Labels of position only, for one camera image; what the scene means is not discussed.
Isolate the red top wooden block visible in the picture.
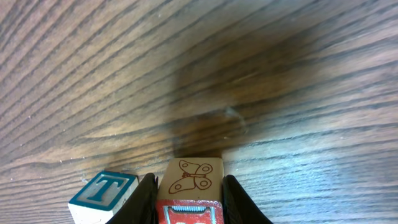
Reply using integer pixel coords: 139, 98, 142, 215
155, 157, 224, 224

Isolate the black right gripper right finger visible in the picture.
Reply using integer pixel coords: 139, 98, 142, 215
222, 175, 272, 224

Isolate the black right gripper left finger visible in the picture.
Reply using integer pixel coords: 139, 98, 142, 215
106, 173, 159, 224

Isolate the cream block blue letter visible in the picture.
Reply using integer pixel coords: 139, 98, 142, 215
68, 170, 139, 224

